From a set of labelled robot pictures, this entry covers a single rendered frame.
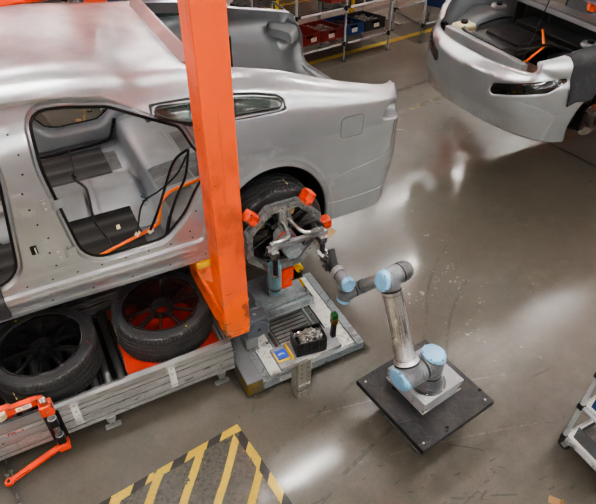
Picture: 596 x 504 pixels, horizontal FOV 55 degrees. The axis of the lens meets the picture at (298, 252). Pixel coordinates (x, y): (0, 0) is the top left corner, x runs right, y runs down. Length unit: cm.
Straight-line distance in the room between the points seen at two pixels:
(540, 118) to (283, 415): 325
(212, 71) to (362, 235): 295
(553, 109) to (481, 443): 282
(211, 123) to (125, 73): 82
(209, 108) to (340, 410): 220
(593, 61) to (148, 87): 351
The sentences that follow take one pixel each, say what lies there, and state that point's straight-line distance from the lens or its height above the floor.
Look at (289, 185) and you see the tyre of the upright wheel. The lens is 376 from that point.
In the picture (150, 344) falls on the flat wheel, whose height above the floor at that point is 47.
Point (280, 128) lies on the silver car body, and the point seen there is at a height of 158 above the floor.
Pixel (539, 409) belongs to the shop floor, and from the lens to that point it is 427.
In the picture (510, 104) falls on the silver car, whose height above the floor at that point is 105.
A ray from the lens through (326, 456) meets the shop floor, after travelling 378.
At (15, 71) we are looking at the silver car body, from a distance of 340.
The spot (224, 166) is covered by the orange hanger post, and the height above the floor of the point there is 177.
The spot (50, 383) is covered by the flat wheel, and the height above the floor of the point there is 49.
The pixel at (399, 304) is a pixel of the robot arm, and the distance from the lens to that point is 319.
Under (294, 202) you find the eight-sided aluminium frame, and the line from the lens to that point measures 368.
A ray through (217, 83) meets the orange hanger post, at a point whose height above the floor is 219.
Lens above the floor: 328
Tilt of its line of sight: 41 degrees down
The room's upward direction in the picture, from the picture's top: straight up
